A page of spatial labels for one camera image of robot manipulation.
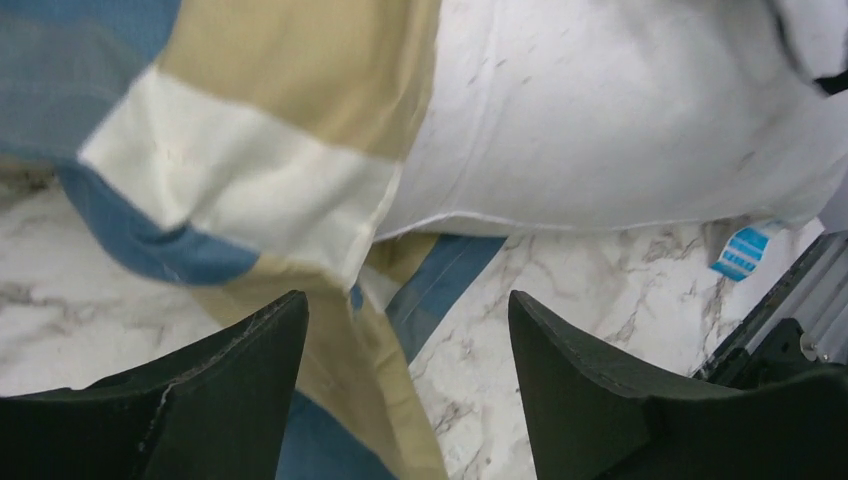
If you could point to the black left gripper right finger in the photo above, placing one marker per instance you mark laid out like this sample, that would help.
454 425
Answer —
594 411

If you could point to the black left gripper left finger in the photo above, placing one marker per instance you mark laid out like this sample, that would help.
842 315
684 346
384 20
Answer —
214 409

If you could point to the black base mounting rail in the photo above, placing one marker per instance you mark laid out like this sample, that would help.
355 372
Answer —
731 366

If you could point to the white pillow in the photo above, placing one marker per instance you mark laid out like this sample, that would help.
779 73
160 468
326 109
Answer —
609 115

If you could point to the aluminium frame rail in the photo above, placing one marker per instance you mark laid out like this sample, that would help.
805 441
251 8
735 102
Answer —
805 316

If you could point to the blue white pillow tag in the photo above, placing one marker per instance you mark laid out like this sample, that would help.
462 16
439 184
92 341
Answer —
736 248

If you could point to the blue beige checked pillowcase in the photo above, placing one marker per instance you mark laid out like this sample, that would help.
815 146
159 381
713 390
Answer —
242 149

